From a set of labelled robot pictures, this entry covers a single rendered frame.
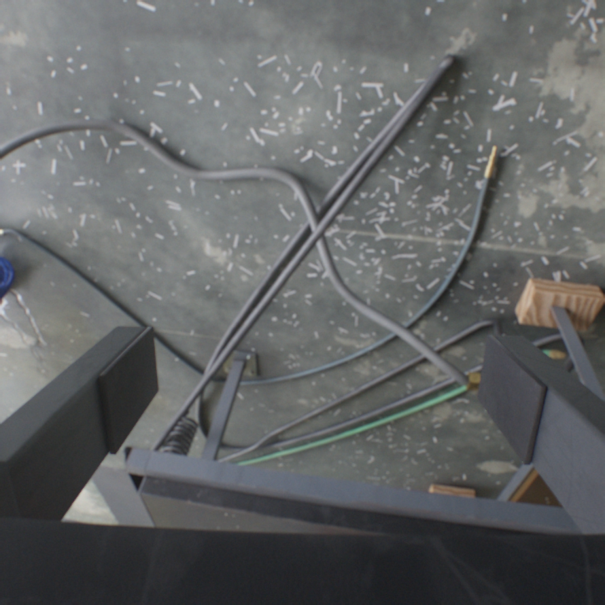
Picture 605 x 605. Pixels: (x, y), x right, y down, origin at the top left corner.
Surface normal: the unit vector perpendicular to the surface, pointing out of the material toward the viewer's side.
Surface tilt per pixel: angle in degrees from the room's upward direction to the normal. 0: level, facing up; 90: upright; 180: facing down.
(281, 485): 90
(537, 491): 0
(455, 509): 90
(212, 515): 0
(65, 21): 0
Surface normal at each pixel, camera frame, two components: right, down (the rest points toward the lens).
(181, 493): 0.04, -0.76
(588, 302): -0.14, 0.64
